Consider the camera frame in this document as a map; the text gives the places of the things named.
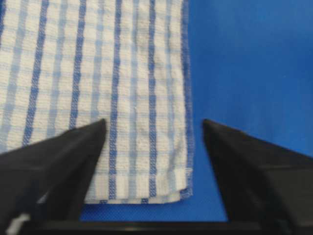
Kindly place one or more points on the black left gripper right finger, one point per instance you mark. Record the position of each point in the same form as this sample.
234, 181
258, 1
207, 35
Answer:
266, 189

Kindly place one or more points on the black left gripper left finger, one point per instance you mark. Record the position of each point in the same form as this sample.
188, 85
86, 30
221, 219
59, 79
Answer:
49, 180

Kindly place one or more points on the blue white checkered towel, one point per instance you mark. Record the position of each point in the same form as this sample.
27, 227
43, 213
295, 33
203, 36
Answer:
67, 63

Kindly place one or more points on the blue table mat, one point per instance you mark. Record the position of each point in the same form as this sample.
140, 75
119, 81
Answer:
251, 69

